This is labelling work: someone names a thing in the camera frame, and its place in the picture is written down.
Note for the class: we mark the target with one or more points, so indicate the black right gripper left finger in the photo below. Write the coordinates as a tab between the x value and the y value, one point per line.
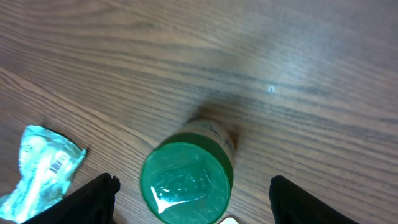
93	203

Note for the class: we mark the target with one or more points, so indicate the green capped bottle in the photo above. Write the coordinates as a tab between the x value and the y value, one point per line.
188	177

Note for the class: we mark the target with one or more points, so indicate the teal snack bar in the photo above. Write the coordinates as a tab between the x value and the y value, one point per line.
47	163

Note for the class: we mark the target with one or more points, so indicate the brown snack pouch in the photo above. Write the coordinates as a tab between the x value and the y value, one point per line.
229	220

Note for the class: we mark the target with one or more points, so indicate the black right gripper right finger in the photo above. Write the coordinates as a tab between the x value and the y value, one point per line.
290	204

